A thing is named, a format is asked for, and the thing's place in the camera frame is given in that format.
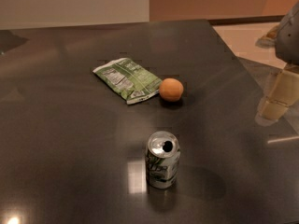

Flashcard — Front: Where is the orange fruit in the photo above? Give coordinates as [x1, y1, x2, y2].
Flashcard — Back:
[159, 78, 184, 102]

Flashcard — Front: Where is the silver green 7up can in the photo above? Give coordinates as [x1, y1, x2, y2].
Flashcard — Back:
[145, 131, 180, 189]

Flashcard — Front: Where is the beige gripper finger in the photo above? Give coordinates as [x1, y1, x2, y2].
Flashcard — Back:
[258, 64, 299, 120]

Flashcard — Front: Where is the green white chip bag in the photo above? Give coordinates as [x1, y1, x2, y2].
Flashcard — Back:
[93, 58, 162, 105]

